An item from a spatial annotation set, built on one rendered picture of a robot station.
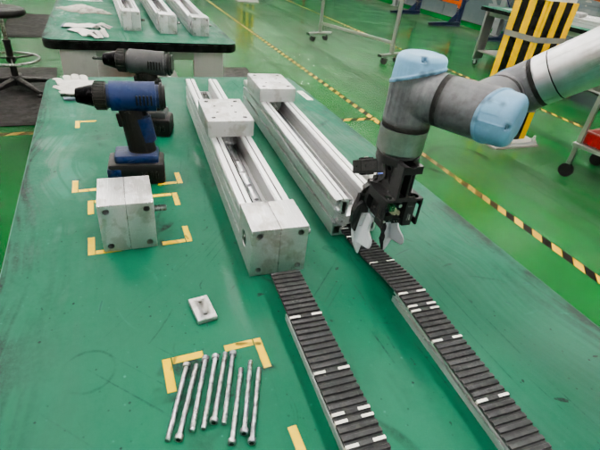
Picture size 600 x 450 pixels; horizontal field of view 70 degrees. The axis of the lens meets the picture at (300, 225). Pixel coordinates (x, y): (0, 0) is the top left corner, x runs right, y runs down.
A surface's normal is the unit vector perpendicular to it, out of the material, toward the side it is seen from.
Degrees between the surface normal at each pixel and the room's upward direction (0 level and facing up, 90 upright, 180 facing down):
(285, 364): 0
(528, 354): 0
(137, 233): 90
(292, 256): 90
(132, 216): 90
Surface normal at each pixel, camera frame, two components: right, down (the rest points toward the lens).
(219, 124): 0.33, 0.55
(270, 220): 0.11, -0.83
